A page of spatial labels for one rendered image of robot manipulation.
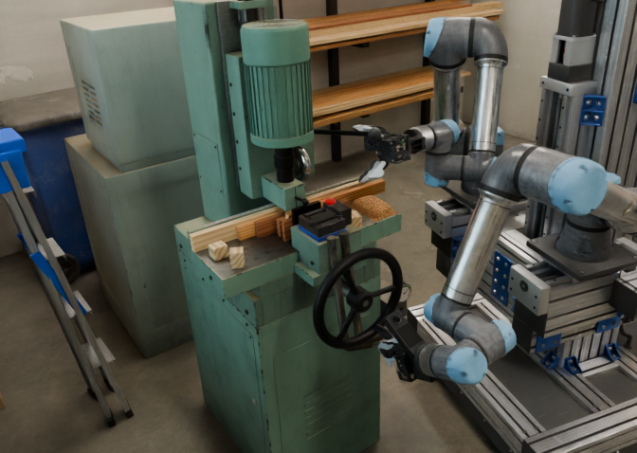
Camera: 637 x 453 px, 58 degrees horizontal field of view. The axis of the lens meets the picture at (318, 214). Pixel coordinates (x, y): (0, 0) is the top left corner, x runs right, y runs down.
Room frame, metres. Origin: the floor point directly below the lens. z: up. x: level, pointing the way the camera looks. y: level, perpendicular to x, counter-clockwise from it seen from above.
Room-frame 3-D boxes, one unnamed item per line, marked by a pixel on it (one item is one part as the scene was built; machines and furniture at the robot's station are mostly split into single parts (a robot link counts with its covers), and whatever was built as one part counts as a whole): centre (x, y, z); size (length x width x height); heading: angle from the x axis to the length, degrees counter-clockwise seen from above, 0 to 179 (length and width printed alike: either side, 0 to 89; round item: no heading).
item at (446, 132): (1.60, -0.36, 1.12); 0.11 x 0.08 x 0.09; 123
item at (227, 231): (1.54, 0.10, 0.93); 0.60 x 0.02 x 0.05; 123
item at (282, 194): (1.54, 0.10, 0.99); 0.14 x 0.07 x 0.09; 33
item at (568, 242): (1.42, -0.76, 0.87); 0.15 x 0.15 x 0.10
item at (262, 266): (1.43, 0.03, 0.87); 0.61 x 0.30 x 0.06; 123
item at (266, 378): (1.62, 0.16, 0.36); 0.58 x 0.45 x 0.71; 33
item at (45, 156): (2.94, 1.37, 0.48); 0.64 x 0.54 x 0.97; 127
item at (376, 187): (1.57, 0.01, 0.92); 0.54 x 0.02 x 0.04; 123
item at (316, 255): (1.36, -0.02, 0.92); 0.15 x 0.13 x 0.09; 123
